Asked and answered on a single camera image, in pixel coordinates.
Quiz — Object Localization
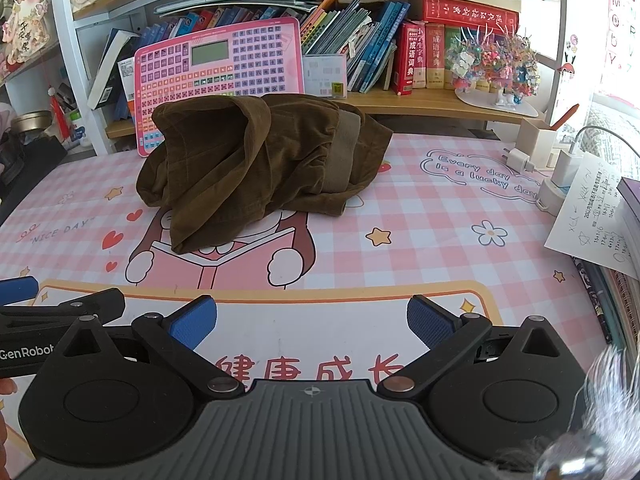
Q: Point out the white shelf post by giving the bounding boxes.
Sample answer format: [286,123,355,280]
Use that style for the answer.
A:
[51,0,115,156]

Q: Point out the red thick dictionary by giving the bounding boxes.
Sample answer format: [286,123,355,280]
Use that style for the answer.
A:
[392,21,426,96]

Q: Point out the brass bowl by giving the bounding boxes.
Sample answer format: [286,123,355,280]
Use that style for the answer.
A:
[11,110,52,136]

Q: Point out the brown corduroy trousers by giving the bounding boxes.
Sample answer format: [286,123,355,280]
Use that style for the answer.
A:
[136,93,393,254]

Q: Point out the white power adapter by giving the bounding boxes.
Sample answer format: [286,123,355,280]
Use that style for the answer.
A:
[551,150,582,188]

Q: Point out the pink checked desk mat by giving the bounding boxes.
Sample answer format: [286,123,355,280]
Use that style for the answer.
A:
[0,131,609,480]

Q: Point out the red book lying flat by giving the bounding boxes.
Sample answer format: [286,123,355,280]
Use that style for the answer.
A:
[422,0,520,32]

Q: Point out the white pen holder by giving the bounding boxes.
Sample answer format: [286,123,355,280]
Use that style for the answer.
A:
[515,117,556,170]

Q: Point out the small card box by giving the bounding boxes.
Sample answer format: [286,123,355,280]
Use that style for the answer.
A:
[303,54,347,99]

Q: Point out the colourful bead ornament tree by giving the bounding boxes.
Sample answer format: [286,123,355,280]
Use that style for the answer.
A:
[445,27,540,106]

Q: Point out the pink learning keyboard toy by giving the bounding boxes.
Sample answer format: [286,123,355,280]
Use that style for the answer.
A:
[132,16,304,157]

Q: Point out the red tassel charm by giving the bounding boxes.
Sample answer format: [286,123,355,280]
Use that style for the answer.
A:
[47,87,70,140]

